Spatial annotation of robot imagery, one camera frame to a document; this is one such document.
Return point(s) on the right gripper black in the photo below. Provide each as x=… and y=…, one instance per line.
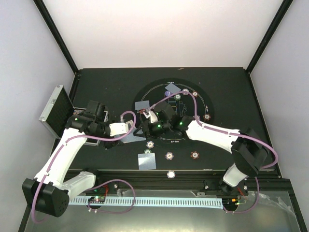
x=147, y=130

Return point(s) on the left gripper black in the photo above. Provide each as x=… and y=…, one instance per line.
x=109, y=144

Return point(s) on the blue playing card deck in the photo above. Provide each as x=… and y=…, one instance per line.
x=132, y=138

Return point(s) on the blue poker chip stack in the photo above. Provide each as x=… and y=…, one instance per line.
x=169, y=156

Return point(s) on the purple round blind button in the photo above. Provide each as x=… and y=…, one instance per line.
x=167, y=93

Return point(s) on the dealt blue card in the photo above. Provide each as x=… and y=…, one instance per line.
x=146, y=161
x=172, y=88
x=141, y=105

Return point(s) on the green poker chip stack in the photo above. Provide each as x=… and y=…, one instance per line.
x=147, y=151

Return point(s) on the dealt blue card top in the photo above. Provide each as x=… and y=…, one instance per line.
x=172, y=88

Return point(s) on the red chip mat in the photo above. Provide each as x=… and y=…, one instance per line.
x=206, y=117
x=195, y=94

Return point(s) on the red poker chip stack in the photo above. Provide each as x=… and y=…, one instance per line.
x=194, y=155

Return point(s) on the red chip mat top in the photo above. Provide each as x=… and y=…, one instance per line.
x=195, y=94

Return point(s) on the white chip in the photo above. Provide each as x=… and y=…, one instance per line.
x=171, y=174

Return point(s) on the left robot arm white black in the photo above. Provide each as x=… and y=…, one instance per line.
x=48, y=192

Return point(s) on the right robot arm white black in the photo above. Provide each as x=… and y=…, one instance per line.
x=247, y=151

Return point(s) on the round black poker mat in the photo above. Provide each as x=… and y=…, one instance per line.
x=188, y=105

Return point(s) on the aluminium poker chip case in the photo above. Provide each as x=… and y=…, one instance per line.
x=59, y=108

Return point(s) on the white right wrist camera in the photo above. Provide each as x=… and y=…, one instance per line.
x=151, y=116

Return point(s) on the white slotted cable duct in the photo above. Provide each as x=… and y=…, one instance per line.
x=215, y=203

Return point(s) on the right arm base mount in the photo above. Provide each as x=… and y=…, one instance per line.
x=232, y=197

